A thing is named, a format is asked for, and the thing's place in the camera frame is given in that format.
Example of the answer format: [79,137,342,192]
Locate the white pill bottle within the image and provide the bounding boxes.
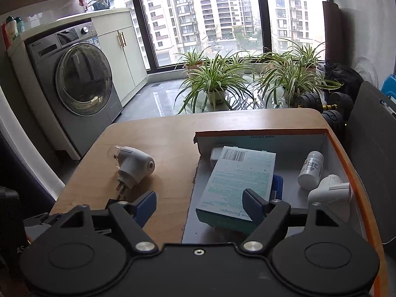
[297,151,324,190]

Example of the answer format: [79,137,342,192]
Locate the grey washing machine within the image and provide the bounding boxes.
[25,21,123,158]

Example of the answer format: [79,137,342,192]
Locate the large glass window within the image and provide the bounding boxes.
[127,0,333,75]

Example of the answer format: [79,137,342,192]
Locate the red bottle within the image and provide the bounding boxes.
[0,22,10,50]

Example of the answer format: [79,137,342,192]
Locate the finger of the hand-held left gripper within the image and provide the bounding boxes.
[23,213,64,242]

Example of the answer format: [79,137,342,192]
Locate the black bag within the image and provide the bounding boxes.
[323,62,364,92]

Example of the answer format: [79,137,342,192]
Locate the orange-edged cardboard box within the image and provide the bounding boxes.
[181,129,389,297]

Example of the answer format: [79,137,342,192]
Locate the white fan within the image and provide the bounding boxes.
[353,56,379,87]

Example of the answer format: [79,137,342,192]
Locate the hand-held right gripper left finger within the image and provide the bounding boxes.
[52,191,158,254]

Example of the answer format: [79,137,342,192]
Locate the spider plant by window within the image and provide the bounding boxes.
[280,39,326,70]

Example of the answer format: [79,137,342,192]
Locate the white plug-in device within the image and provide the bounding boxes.
[307,174,352,214]

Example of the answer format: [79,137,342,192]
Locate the large spider plant white pot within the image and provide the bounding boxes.
[175,56,258,115]

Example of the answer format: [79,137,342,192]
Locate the white power adapter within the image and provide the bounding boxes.
[210,147,225,164]

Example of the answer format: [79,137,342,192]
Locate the brown board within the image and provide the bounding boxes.
[322,1,341,61]

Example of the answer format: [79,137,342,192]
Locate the grey-white plug-in vaporizer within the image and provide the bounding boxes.
[107,145,155,196]

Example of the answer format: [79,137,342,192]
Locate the teal bandage box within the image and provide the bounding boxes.
[196,146,277,235]

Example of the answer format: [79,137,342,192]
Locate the blue plastic box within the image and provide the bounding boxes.
[270,174,284,201]

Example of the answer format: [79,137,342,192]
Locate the wide spider plant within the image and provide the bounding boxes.
[253,48,342,109]

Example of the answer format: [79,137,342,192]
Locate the blue stool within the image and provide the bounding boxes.
[381,74,396,112]

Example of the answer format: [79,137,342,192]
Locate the black dumbbell gold bar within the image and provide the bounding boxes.
[295,92,354,113]

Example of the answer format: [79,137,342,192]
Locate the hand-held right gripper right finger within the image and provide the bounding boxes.
[241,189,344,254]

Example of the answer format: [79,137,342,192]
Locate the grey board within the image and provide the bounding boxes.
[343,81,396,245]

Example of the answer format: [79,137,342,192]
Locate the spider plant terracotta pot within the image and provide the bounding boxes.
[175,48,215,78]

